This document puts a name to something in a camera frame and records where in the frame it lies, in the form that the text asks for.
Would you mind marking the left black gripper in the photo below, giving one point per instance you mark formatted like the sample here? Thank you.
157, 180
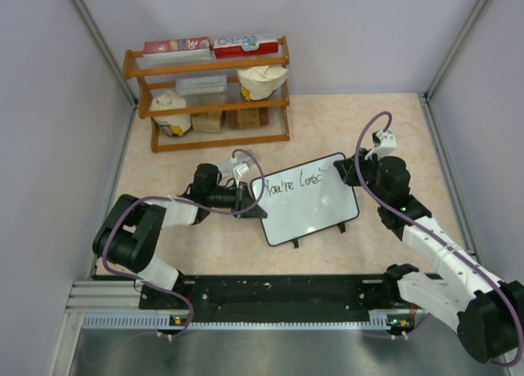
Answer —
243, 199

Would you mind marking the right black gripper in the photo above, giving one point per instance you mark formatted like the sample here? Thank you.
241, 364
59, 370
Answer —
348, 171

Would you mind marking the white black marker pen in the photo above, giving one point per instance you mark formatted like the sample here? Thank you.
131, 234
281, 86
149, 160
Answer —
326, 168

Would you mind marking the black framed whiteboard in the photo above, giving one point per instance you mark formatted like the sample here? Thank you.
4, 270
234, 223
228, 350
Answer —
301, 200

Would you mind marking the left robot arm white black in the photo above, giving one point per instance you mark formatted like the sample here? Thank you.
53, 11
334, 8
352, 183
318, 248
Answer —
129, 235

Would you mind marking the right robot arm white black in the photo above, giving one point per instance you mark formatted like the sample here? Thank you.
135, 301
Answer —
484, 311

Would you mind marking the brown cardboard box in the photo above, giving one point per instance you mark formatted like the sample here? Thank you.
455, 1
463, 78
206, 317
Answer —
247, 118

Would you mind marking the tan cardboard box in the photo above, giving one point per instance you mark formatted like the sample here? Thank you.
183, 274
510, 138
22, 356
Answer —
210, 122

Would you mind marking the cream paper bag upper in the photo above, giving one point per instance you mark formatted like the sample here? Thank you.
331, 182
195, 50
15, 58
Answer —
259, 82

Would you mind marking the wooden three tier shelf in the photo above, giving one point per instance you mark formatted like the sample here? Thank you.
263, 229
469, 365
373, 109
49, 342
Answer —
152, 81

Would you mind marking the clear plastic box on shelf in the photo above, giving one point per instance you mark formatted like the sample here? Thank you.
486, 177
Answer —
201, 85

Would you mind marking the red white wrap box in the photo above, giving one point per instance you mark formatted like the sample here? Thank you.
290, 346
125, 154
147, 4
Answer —
245, 46

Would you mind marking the red white foil box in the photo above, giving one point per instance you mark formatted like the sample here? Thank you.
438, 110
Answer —
176, 51

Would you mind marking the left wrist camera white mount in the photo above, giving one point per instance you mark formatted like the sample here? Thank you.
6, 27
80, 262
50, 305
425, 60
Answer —
240, 166

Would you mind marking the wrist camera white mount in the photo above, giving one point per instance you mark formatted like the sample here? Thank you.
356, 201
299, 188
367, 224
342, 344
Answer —
384, 143
240, 166

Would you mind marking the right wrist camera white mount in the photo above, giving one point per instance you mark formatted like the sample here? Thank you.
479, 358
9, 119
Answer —
384, 143

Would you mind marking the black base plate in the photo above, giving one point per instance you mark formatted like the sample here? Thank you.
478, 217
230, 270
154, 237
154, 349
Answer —
279, 298

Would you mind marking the aluminium rail frame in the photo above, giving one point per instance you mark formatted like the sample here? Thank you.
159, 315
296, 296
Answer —
104, 296

